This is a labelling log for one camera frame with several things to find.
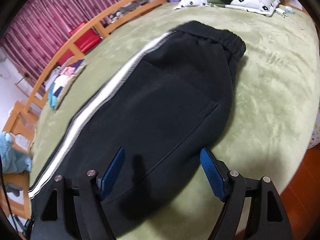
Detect black pants white side stripe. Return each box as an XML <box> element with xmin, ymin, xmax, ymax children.
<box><xmin>29</xmin><ymin>21</ymin><xmax>246</xmax><ymax>236</ymax></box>

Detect light blue garment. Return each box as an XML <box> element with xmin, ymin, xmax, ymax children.
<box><xmin>1</xmin><ymin>132</ymin><xmax>32</xmax><ymax>173</ymax></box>

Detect green fuzzy bed blanket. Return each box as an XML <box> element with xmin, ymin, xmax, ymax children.
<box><xmin>30</xmin><ymin>4</ymin><xmax>319</xmax><ymax>239</ymax></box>

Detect colourful patchwork pillow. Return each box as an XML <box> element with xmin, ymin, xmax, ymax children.
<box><xmin>44</xmin><ymin>57</ymin><xmax>87</xmax><ymax>110</ymax></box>

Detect red storage box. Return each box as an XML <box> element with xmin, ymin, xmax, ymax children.
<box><xmin>57</xmin><ymin>28</ymin><xmax>101</xmax><ymax>66</ymax></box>

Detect pink striped curtain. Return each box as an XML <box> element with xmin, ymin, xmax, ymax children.
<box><xmin>1</xmin><ymin>0</ymin><xmax>117</xmax><ymax>81</ymax></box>

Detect wooden bed frame rail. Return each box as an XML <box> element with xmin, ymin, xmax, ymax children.
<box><xmin>3</xmin><ymin>0</ymin><xmax>167</xmax><ymax>219</ymax></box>

